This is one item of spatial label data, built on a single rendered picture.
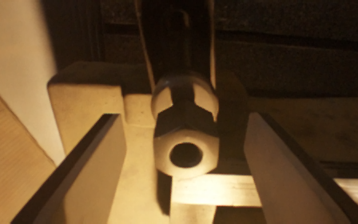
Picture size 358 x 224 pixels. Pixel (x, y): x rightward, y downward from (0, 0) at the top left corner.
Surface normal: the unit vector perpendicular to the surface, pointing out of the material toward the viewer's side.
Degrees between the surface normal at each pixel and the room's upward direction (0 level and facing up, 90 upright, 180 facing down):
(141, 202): 0
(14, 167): 76
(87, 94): 0
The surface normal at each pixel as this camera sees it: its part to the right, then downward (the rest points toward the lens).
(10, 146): 0.92, -0.14
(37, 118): 0.87, 0.29
